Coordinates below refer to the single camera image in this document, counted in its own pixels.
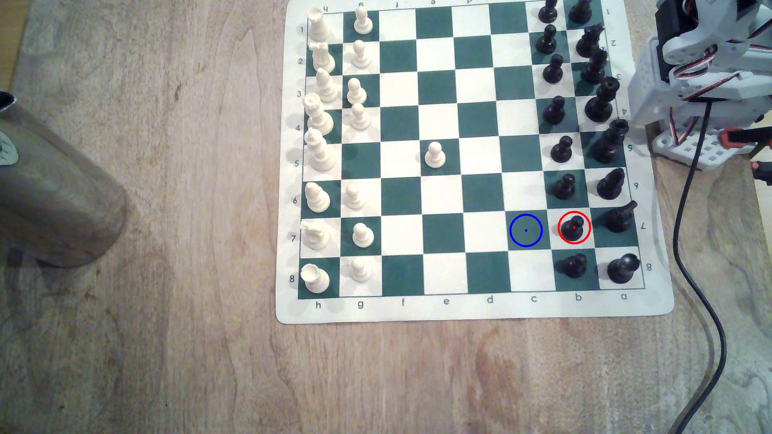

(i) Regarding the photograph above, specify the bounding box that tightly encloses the white queen chess piece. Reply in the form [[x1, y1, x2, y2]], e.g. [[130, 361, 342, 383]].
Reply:
[[303, 92, 334, 136]]

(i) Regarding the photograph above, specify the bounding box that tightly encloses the black knight chess piece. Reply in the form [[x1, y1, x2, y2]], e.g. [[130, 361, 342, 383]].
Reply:
[[606, 201, 638, 233], [575, 24, 606, 59]]

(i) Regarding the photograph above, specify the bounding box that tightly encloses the black queen chess piece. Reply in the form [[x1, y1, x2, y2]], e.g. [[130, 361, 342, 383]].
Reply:
[[584, 76, 620, 123]]

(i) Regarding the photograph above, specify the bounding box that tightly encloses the white bishop chess piece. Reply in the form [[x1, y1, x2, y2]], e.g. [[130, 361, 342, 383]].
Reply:
[[315, 68, 340, 103], [304, 182, 331, 213]]

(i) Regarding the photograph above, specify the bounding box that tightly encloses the black cable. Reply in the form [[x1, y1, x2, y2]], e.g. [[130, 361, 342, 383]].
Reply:
[[669, 101, 728, 434]]

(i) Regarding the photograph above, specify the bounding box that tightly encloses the white rook chess piece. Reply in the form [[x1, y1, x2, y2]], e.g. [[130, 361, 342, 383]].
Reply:
[[300, 263, 331, 294], [306, 7, 331, 42]]

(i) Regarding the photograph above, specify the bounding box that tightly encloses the white king chess piece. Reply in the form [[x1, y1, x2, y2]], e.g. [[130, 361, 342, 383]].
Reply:
[[304, 128, 337, 172]]

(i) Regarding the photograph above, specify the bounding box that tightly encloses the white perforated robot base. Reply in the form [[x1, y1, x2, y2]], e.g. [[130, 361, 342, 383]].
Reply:
[[651, 123, 756, 171]]

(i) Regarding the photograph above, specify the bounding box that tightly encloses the black bishop chess piece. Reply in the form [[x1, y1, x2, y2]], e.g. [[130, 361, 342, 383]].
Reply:
[[597, 168, 626, 201], [581, 48, 609, 84]]

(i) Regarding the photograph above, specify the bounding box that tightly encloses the black king chess piece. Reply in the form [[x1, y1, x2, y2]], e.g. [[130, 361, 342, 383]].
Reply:
[[592, 119, 630, 165]]

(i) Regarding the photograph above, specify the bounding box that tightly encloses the green white chess mat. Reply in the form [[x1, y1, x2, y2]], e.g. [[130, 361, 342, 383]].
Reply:
[[275, 0, 675, 325]]

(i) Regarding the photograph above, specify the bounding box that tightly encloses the white knight chess piece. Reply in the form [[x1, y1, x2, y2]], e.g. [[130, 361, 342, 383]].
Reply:
[[300, 219, 331, 250], [309, 41, 336, 74]]

